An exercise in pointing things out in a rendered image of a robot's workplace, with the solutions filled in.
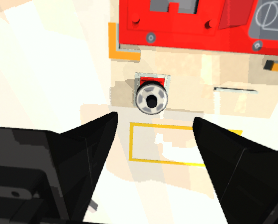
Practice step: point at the yellow rectangular outline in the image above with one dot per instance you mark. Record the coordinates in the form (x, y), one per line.
(163, 126)

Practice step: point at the black and grey wheel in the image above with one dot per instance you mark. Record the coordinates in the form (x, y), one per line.
(151, 88)

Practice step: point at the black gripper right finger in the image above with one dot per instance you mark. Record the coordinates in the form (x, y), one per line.
(243, 173)

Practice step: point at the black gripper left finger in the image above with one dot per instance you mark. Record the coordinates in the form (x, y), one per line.
(72, 160)

